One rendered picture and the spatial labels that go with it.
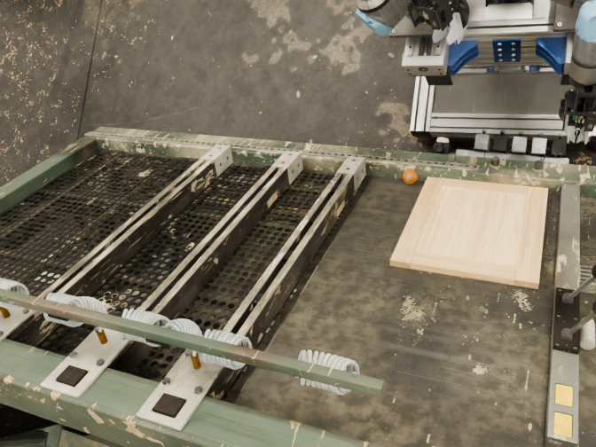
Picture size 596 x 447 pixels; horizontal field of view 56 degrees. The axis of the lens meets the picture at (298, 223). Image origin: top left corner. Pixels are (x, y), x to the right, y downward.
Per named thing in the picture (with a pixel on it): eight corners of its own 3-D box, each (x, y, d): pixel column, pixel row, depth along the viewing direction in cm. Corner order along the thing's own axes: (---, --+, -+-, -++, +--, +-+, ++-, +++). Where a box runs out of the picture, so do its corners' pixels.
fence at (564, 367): (577, 196, 172) (580, 184, 169) (574, 458, 100) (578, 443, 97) (560, 194, 173) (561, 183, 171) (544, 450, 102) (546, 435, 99)
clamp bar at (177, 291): (308, 169, 205) (301, 107, 192) (93, 431, 115) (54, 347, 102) (283, 167, 209) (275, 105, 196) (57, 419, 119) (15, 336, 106)
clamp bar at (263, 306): (371, 176, 196) (368, 111, 183) (192, 465, 106) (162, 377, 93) (344, 173, 200) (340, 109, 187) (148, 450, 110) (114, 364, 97)
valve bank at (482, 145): (577, 145, 202) (585, 126, 180) (573, 184, 201) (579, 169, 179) (438, 136, 221) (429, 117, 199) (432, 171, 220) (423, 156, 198)
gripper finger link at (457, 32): (445, 58, 120) (434, 25, 113) (460, 38, 121) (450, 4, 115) (458, 60, 118) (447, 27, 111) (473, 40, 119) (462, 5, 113)
